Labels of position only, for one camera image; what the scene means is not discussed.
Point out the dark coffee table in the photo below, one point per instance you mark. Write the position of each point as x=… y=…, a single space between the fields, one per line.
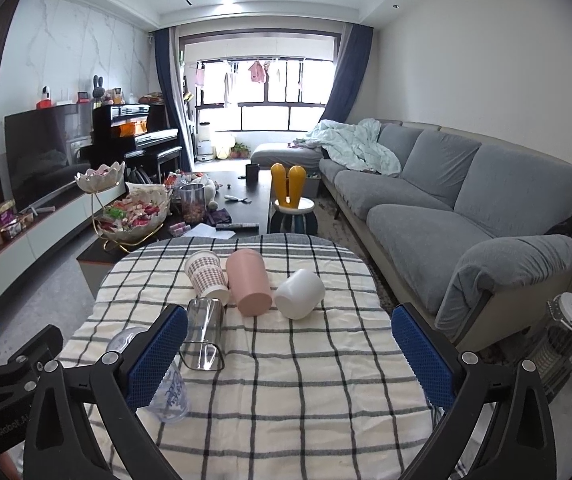
x=246 y=195

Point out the grey sofa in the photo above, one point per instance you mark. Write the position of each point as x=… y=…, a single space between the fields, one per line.
x=431 y=195

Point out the pink hanging garment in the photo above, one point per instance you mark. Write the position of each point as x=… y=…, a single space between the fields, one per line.
x=258 y=71

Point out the white tiered snack bowl stand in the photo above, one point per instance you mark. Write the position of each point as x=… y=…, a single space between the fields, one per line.
x=133 y=215

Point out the white plush toy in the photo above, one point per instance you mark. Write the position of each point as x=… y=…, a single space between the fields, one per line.
x=209 y=190

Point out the row of snack packets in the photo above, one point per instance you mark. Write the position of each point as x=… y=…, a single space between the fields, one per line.
x=8 y=222

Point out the white television cabinet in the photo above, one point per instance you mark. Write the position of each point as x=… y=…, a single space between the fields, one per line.
x=50 y=235

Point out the yellow rabbit ear stool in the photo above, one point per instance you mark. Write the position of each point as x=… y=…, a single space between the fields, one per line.
x=290 y=185

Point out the grey remote control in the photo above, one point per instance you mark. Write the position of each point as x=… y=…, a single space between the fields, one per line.
x=236 y=226

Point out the black television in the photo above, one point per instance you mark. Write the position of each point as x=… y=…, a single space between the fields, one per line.
x=40 y=155

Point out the clear square glass cup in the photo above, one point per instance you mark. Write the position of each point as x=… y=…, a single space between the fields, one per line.
x=205 y=330

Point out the clear blue printed plastic cup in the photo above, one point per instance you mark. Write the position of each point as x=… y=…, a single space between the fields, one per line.
x=171 y=396

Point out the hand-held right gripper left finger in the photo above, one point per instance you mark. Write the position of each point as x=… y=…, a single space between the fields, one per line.
x=158 y=360

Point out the light crumpled blanket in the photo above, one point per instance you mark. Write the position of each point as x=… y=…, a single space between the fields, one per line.
x=358 y=147

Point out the white round heater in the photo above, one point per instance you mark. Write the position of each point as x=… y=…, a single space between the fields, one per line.
x=563 y=340

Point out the potted plant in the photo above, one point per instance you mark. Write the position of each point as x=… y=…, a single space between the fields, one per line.
x=239 y=150

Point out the patterned paper cup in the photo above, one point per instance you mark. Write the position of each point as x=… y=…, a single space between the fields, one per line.
x=205 y=272

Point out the grey rabbit figure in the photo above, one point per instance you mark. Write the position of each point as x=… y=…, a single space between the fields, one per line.
x=98 y=91

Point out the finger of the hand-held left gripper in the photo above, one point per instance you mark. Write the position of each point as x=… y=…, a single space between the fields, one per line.
x=25 y=347

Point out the blue curtain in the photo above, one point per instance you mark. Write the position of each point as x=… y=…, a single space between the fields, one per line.
x=348 y=75
x=168 y=90

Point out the pink cup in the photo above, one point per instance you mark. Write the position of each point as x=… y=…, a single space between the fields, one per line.
x=247 y=280

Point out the black piano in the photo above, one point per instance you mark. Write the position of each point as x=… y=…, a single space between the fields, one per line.
x=135 y=135

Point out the clear jar of nuts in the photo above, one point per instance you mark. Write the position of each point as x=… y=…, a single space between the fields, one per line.
x=192 y=205

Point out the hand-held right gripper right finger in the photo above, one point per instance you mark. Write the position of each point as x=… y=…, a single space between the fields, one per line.
x=423 y=360

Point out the white cup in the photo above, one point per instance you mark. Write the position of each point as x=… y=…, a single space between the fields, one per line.
x=302 y=291

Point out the white security camera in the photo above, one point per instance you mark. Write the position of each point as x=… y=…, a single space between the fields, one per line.
x=46 y=94

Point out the checked white tablecloth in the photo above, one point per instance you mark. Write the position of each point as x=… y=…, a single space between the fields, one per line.
x=291 y=385

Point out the white floor appliance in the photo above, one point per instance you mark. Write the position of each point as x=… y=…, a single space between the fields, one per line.
x=204 y=142

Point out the white hanging garment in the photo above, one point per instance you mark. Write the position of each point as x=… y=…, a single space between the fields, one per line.
x=227 y=90

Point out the dark mug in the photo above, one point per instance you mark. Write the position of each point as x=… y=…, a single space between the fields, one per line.
x=253 y=172

